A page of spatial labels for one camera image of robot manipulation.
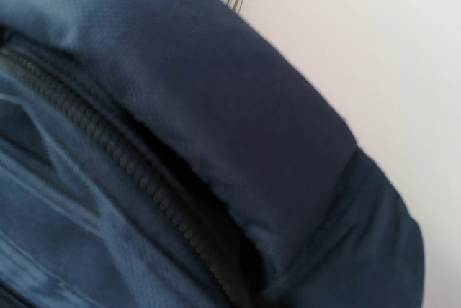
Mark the navy blue student backpack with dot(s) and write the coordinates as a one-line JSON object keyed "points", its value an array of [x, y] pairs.
{"points": [[161, 153]]}

